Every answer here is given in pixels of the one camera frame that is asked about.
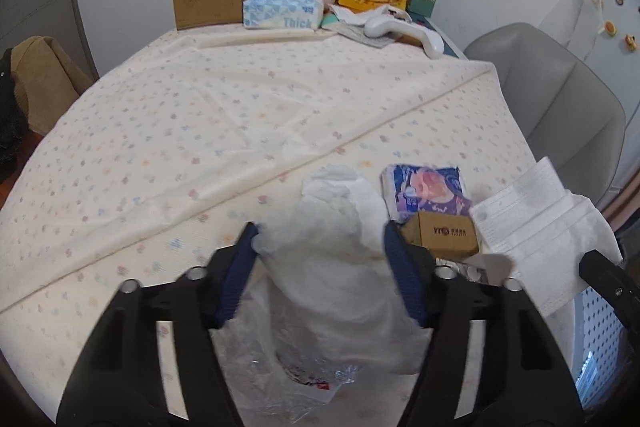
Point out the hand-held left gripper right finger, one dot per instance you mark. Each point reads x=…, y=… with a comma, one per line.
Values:
x=405, y=277

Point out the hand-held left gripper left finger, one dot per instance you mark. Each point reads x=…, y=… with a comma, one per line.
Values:
x=234, y=277

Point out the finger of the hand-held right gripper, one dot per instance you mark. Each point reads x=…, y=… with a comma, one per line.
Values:
x=612, y=282

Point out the white plastic bag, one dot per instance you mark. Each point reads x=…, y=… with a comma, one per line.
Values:
x=330, y=267

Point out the clear plastic wrapper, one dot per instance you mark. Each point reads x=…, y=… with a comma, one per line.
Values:
x=260, y=357

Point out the small brown cardboard box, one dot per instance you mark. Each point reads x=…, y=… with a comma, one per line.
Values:
x=442, y=234

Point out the white face mask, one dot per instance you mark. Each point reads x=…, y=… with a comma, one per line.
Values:
x=575, y=232
x=520, y=212

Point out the blue snack packet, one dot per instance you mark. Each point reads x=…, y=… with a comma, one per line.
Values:
x=425, y=192

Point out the floral tablecloth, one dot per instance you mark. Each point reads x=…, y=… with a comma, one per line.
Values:
x=200, y=132

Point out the grey chair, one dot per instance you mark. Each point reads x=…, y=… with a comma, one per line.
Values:
x=550, y=97

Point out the white refrigerator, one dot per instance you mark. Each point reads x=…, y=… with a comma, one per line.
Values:
x=625, y=87

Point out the white handheld device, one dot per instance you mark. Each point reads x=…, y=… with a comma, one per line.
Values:
x=430, y=39

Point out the yellow fridge magnet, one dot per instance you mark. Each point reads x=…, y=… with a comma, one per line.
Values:
x=630, y=41

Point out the grey cloth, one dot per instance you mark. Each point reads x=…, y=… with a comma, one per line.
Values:
x=360, y=36

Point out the orange burger fridge magnet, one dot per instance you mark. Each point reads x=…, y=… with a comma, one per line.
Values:
x=610, y=27

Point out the white tote bag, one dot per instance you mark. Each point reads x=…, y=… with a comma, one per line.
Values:
x=570, y=22

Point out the brown cloth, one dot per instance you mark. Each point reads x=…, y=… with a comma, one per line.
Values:
x=50, y=82

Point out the white cloth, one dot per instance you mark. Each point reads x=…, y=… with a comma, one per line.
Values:
x=350, y=14

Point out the blue tissue box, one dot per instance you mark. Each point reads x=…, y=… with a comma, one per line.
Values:
x=280, y=12

